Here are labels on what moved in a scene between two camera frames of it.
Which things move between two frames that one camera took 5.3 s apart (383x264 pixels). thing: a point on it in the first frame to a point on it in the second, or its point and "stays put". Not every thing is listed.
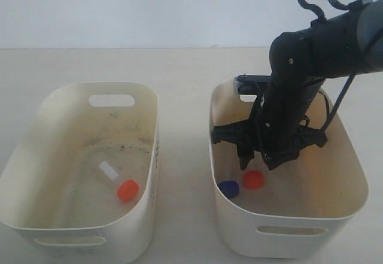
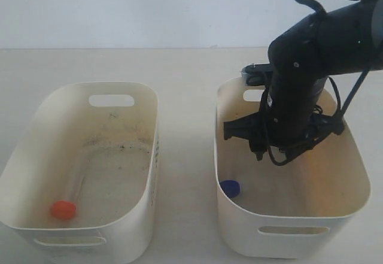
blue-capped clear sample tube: x=230 y=188 stays put
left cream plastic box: x=79 y=184 stays put
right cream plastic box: x=300 y=209 stays put
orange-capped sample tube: x=127 y=190 to x=66 y=209
